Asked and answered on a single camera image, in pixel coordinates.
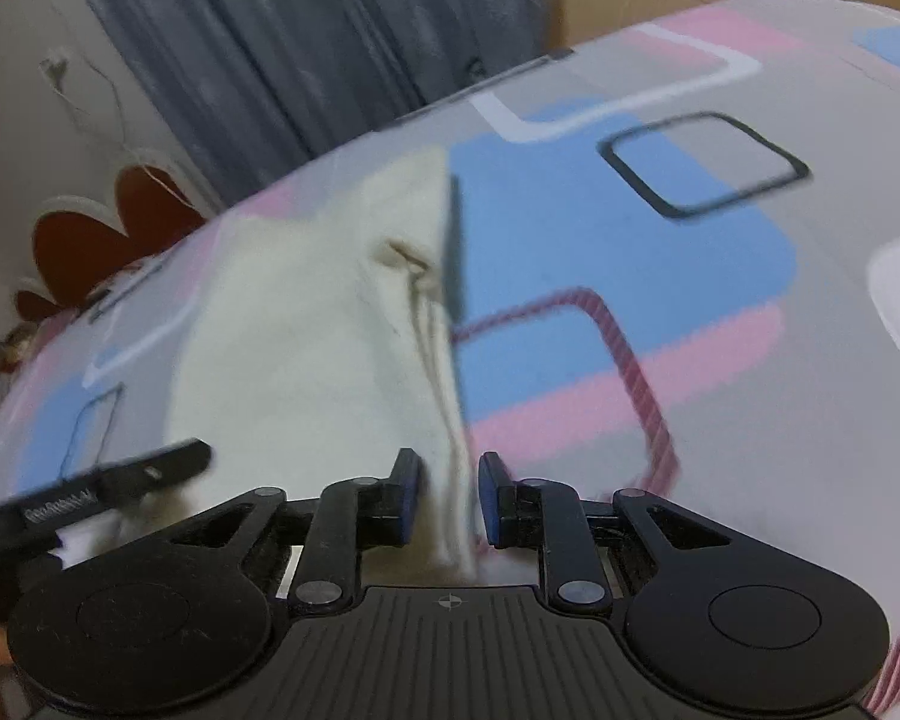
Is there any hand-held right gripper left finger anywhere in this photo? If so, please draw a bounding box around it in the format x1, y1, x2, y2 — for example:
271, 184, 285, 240
169, 448, 427, 610

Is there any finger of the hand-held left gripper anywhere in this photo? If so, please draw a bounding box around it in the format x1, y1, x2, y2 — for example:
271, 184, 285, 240
0, 438, 213, 550

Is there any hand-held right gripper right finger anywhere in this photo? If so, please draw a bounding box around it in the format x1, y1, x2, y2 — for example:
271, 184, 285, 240
477, 452, 737, 610

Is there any cream cloth garment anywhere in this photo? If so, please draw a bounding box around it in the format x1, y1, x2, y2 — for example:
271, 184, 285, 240
163, 146, 482, 587

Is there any red scalloped headboard white trim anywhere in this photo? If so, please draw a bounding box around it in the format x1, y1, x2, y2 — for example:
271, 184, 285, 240
11, 150, 222, 327

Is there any pink blue grey patterned bedsheet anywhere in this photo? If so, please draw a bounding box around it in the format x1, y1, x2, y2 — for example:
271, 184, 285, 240
0, 0, 900, 717

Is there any blue grey curtain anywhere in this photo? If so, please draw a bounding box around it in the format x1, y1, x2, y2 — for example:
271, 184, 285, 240
52, 0, 571, 200

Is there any white hanging cable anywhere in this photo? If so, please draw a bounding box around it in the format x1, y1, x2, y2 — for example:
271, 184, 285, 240
39, 52, 188, 203

